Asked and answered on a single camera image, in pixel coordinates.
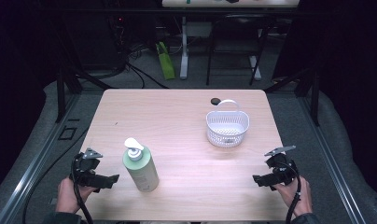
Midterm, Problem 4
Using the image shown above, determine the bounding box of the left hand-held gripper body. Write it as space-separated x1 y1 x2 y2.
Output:
72 147 104 187

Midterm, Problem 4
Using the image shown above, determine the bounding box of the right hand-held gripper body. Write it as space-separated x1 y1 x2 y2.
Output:
264 145 300 186

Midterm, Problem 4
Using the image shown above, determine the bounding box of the green pump bottle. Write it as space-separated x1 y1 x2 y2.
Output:
122 137 161 193

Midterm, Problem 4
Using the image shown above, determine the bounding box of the person's left hand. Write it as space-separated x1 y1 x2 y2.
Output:
55 176 99 215

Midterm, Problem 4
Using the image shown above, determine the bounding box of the white plastic basket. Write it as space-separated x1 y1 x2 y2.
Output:
205 98 250 148

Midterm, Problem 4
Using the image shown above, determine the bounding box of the black computer tower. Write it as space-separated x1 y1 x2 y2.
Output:
80 12 128 71

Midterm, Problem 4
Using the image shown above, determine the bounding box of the green bag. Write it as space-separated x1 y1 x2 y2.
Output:
155 41 176 81

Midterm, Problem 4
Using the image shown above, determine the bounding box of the black chair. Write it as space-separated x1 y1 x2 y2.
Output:
205 13 273 87

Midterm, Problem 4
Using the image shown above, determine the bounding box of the white desk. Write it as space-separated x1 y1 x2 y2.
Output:
161 0 300 82

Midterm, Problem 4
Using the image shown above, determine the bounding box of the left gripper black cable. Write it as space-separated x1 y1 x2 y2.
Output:
70 152 94 224

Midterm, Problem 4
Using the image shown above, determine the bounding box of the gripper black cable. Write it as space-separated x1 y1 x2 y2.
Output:
70 152 94 224
281 160 302 224

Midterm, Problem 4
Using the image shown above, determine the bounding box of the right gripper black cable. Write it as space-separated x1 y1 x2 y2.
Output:
281 160 302 224

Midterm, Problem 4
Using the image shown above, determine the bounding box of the black floor cable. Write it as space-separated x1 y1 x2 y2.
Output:
125 62 170 90
21 127 90 224

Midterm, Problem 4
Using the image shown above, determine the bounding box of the grey metal floor rail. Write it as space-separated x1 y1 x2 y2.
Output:
297 96 369 224
0 92 82 224

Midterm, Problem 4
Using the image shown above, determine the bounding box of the black metal frame post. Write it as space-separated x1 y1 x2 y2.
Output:
55 66 83 124
265 68 321 127

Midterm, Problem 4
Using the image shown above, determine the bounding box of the black metal frame crossbar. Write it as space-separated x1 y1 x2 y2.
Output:
36 7 302 16

